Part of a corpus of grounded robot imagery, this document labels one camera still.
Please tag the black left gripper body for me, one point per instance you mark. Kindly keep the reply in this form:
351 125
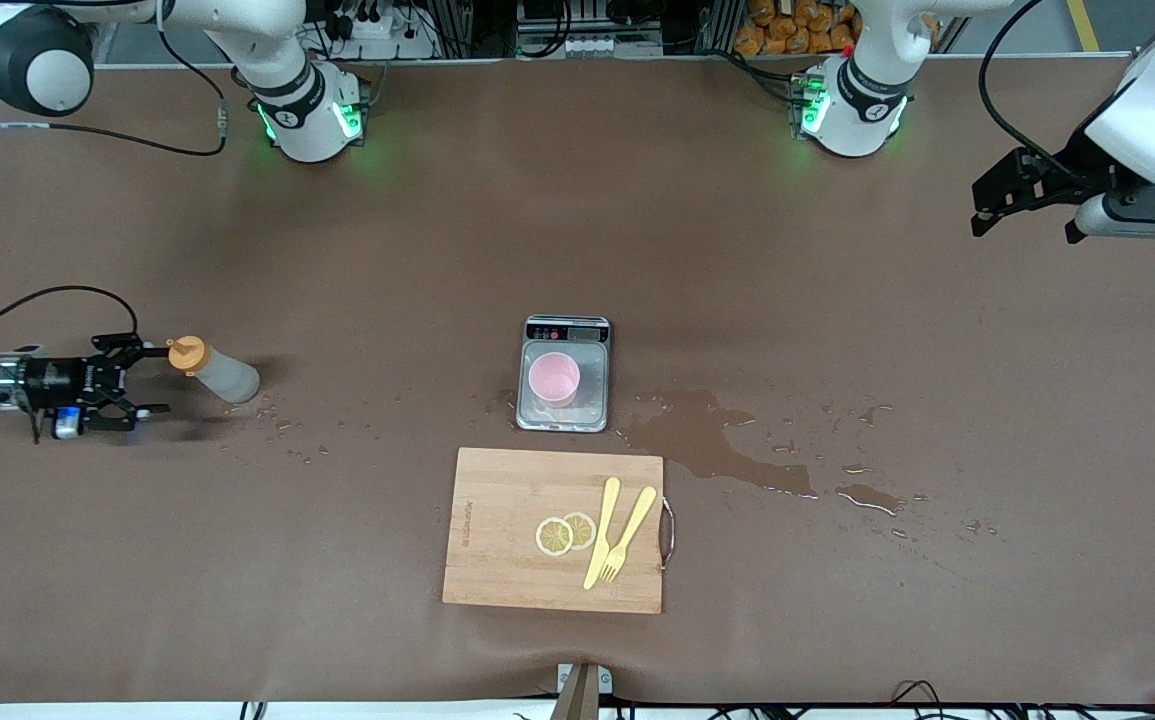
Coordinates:
1070 167

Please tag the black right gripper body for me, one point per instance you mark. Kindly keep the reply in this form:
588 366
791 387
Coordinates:
49 378

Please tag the clear sauce bottle orange cap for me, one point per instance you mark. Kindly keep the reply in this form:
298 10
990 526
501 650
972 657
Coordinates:
227 378

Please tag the pink plastic cup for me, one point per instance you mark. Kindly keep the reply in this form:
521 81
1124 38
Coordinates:
554 378

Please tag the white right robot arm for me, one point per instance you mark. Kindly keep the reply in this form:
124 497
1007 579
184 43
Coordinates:
302 115

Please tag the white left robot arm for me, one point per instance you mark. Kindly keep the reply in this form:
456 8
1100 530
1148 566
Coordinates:
862 100

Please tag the brown table mat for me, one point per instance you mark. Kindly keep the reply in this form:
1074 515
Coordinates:
237 560

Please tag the pile of orange snacks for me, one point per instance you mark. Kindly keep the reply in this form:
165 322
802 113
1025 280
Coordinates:
797 30

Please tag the small liquid puddle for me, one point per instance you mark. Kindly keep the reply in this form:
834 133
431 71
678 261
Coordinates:
867 497

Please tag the large liquid puddle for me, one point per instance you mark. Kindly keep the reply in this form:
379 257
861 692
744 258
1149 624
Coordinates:
697 435

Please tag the white power strip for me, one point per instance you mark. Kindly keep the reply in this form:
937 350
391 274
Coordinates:
377 35

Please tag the lemon slice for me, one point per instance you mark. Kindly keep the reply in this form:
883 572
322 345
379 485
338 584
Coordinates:
553 537
584 528

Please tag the silver digital kitchen scale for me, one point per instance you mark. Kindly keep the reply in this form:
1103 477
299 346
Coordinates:
592 400

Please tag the yellow plastic fork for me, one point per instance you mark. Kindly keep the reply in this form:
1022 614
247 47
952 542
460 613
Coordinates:
632 525

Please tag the yellow plastic knife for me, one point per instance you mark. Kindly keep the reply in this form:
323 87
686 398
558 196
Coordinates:
605 520

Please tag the aluminium frame post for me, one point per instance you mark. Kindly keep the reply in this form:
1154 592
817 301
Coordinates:
102 45

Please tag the metal table clamp bracket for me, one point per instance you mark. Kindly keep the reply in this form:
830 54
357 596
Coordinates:
582 690

